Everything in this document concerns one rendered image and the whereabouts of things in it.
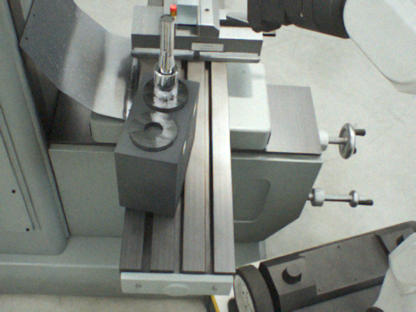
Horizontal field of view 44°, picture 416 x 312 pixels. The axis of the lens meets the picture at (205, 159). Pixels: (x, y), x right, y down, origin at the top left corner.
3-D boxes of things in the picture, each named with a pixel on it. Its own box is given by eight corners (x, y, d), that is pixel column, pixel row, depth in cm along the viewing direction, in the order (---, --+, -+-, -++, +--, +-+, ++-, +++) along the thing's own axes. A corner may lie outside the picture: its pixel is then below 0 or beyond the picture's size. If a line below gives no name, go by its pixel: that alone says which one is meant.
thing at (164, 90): (174, 103, 100) (175, 82, 95) (151, 97, 100) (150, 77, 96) (179, 86, 103) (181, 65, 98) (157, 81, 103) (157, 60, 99)
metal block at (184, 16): (196, 10, 137) (197, -9, 132) (196, 25, 133) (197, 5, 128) (177, 9, 136) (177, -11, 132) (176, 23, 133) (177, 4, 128)
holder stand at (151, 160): (195, 139, 121) (201, 77, 105) (175, 218, 107) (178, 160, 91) (145, 129, 121) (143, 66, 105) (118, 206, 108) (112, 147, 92)
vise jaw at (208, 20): (217, 8, 140) (219, -4, 137) (219, 38, 133) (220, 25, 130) (195, 7, 140) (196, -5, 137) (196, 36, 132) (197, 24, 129)
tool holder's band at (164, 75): (175, 82, 95) (175, 78, 95) (150, 77, 96) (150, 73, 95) (181, 65, 98) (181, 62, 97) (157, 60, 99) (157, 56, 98)
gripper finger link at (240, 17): (221, 13, 72) (253, 22, 68) (238, 10, 74) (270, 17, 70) (222, 25, 73) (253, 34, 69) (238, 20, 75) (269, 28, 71)
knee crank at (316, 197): (369, 196, 170) (375, 186, 165) (372, 212, 166) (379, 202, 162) (304, 194, 169) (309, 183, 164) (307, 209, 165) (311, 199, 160)
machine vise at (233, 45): (255, 28, 147) (262, -5, 139) (260, 64, 138) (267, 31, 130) (134, 22, 145) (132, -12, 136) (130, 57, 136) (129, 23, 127)
